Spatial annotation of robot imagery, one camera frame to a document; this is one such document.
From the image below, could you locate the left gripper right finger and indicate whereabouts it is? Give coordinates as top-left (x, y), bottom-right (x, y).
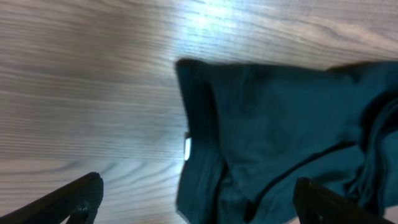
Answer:
top-left (293, 177), bottom-right (393, 224)

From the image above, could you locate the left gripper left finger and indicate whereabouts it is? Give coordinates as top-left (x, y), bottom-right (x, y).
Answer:
top-left (1, 172), bottom-right (104, 224)

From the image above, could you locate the black t-shirt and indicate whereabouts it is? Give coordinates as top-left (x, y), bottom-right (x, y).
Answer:
top-left (176, 59), bottom-right (397, 223)

